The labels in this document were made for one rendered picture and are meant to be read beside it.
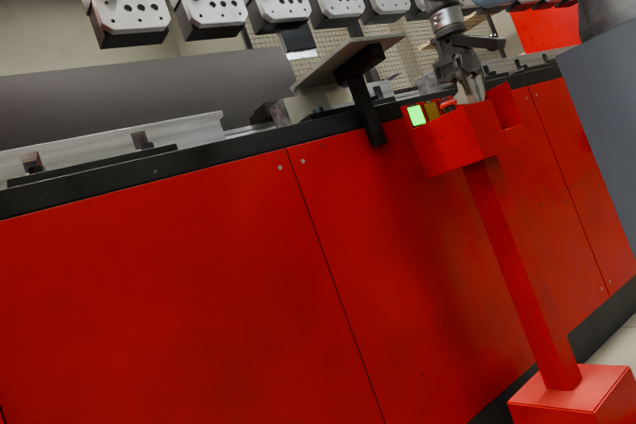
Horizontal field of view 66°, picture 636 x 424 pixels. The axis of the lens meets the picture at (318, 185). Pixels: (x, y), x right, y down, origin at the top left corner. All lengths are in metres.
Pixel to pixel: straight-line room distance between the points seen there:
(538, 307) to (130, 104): 1.29
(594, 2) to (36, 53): 9.24
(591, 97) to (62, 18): 9.64
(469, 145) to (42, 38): 9.12
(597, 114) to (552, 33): 2.51
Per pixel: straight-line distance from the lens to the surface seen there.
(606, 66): 0.83
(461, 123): 1.08
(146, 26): 1.17
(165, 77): 1.76
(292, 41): 1.37
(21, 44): 9.72
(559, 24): 3.31
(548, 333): 1.23
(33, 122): 1.62
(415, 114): 1.19
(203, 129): 1.12
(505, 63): 1.96
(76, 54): 9.80
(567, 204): 1.75
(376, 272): 1.12
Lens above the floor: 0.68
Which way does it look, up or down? 3 degrees up
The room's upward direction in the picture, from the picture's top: 20 degrees counter-clockwise
